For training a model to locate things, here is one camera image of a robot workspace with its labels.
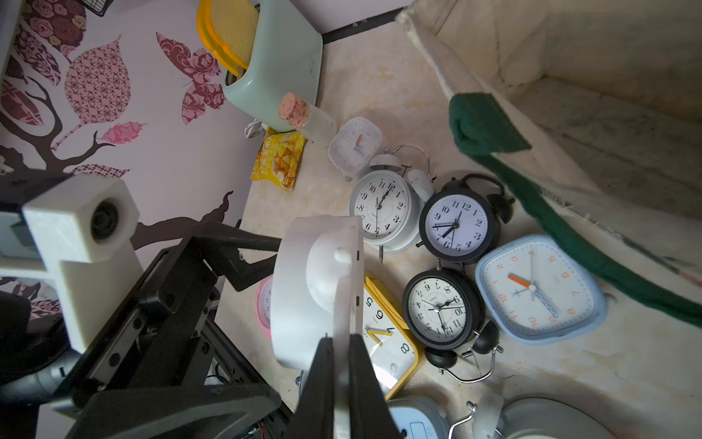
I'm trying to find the glass bottle pink cap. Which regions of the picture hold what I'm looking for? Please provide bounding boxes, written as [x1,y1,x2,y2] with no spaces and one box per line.
[278,93,338,147]

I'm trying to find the blue clock face down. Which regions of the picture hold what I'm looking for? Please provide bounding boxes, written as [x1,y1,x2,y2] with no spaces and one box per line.
[388,396,450,439]

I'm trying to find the small white square clock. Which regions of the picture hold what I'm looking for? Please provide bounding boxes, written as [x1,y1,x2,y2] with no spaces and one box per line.
[271,216,363,371]

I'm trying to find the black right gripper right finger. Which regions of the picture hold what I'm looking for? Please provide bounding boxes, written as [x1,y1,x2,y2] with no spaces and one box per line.
[282,333,401,439]

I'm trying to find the yellow toast slice right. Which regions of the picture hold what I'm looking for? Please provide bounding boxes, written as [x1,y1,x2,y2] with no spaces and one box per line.
[197,0,245,79]

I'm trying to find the yellow toast slice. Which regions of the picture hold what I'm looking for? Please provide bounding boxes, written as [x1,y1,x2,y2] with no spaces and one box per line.
[210,0,259,69]
[197,0,245,79]

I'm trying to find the black twin bell clock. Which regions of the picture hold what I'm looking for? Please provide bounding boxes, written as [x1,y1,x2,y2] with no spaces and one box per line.
[402,266,503,384]

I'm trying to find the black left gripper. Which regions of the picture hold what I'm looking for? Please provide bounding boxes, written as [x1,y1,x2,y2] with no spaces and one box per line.
[51,221,282,417]

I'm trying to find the white square flat clock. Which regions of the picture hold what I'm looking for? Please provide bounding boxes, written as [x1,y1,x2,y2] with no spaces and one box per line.
[328,117,387,182]

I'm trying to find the light blue square clock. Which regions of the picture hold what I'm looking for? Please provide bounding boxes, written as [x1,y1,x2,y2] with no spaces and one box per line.
[475,235,608,346]

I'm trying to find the canvas tote bag green handles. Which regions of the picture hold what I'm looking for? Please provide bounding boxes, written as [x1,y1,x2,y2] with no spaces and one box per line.
[396,8,701,326]

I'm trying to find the yellow corn chips bag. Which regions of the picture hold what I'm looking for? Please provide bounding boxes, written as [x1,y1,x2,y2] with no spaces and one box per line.
[250,128,307,192]

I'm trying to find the pink round alarm clock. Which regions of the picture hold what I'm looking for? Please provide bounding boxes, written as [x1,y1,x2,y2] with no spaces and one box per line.
[255,275,273,339]

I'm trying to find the large white twin bell clock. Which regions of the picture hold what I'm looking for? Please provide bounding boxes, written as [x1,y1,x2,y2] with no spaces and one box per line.
[448,393,615,439]

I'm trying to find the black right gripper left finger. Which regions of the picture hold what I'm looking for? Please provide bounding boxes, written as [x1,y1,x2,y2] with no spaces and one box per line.
[68,384,282,438]

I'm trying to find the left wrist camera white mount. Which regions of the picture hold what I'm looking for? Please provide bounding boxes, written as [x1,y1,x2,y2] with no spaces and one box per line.
[1,169,144,353]

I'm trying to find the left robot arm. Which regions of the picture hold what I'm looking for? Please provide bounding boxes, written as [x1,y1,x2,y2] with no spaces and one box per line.
[1,222,290,438]

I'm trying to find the yellow toast slice left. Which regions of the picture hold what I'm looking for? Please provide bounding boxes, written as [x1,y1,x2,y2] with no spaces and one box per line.
[210,0,259,69]

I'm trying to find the black clock purple face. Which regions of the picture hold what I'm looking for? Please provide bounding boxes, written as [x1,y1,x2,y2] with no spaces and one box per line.
[420,173,516,263]

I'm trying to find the yellow rectangular alarm clock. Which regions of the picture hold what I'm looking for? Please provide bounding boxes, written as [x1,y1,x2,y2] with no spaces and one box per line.
[362,272,424,401]

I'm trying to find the mint green toaster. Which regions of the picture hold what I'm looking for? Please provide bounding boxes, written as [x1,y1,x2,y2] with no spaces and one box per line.
[223,0,323,133]

